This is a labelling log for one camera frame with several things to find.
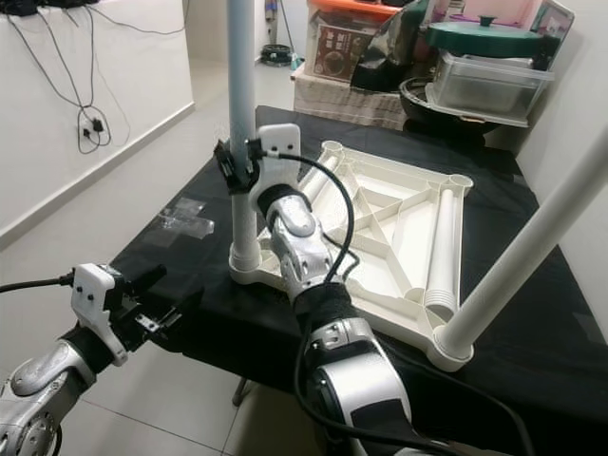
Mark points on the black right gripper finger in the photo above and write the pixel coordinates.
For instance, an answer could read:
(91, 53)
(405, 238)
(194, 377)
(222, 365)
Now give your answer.
(230, 169)

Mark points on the white plastic table leg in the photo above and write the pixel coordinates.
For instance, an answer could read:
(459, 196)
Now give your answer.
(242, 85)
(323, 176)
(446, 252)
(522, 247)

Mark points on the flat clear tape patch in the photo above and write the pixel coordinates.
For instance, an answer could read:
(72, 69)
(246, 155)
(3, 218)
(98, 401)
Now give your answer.
(185, 218)

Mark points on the black tablecloth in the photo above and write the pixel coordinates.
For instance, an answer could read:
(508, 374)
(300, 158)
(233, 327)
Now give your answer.
(247, 332)

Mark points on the grey metal folding table leg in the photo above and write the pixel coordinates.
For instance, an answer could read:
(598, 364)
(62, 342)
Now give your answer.
(242, 393)

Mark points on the patterned cloth covered bench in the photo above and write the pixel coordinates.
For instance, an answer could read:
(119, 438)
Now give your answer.
(351, 106)

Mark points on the brown printed carton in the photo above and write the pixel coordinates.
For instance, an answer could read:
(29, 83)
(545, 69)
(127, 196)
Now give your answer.
(339, 52)

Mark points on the white plastic table top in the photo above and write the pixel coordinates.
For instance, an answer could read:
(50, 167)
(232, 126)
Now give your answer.
(399, 218)

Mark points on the shiny black plastic bag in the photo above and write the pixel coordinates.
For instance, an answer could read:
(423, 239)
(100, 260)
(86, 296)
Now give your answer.
(389, 62)

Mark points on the clear bin with orange lid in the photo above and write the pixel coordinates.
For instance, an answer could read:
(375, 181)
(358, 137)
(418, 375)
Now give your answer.
(351, 8)

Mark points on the black wifi router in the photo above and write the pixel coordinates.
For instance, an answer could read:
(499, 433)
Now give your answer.
(47, 6)

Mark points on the clear plastic food container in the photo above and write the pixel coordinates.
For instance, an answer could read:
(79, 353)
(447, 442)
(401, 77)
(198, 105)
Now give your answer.
(489, 90)

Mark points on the green round pot lid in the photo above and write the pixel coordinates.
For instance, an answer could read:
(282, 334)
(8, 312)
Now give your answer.
(484, 38)

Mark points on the pink purple container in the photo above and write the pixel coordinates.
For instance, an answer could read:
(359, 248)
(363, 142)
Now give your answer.
(489, 9)

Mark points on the dark green tray with label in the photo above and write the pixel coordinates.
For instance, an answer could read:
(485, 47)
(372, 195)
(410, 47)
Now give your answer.
(553, 21)

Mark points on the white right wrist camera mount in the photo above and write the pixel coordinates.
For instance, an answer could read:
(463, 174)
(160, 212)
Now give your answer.
(280, 142)

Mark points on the black wall power plug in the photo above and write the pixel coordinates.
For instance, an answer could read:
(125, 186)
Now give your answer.
(97, 129)

